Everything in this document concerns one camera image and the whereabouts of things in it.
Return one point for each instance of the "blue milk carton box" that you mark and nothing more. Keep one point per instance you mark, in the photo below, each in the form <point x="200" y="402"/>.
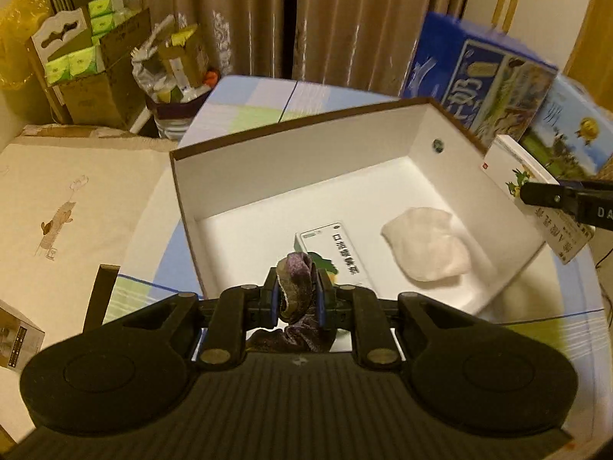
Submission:
<point x="489" y="82"/>

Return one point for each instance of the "brown cardboard storage box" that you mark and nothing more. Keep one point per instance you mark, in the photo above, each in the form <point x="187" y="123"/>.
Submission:
<point x="244" y="196"/>

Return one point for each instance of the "checkered bed sheet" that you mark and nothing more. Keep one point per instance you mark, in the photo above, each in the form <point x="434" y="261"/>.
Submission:
<point x="556" y="303"/>

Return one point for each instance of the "small photo box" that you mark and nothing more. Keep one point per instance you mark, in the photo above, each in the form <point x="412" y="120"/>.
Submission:
<point x="20" y="339"/>

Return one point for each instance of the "brown curtains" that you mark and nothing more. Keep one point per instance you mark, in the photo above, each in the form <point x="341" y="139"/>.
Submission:
<point x="361" y="44"/>

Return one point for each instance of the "beige embroidered mat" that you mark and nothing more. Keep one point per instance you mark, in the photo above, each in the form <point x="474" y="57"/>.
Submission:
<point x="69" y="205"/>

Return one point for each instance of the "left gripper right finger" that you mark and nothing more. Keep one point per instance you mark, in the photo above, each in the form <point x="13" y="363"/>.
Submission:
<point x="359" y="311"/>

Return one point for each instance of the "small white medicine box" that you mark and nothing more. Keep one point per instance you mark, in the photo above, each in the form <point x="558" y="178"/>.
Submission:
<point x="510" y="166"/>

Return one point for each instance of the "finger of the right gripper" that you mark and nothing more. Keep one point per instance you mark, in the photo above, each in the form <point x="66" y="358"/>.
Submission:
<point x="586" y="201"/>

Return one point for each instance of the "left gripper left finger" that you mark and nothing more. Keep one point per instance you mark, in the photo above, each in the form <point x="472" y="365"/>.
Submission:
<point x="236" y="311"/>

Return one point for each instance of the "yellow plastic bag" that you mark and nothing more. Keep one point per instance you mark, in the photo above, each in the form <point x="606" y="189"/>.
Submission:
<point x="19" y="21"/>

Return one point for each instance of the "green white medicine box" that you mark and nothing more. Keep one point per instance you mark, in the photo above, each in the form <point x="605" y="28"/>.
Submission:
<point x="331" y="249"/>

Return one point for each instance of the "cow picture milk box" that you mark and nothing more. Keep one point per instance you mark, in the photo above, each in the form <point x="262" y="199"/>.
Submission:
<point x="571" y="136"/>

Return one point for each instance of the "dark purple scrunchie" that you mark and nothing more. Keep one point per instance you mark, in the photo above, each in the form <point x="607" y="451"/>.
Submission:
<point x="296" y="276"/>

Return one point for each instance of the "cardboard box with tissue packs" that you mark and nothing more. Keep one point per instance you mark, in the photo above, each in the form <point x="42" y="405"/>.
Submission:
<point x="82" y="60"/>

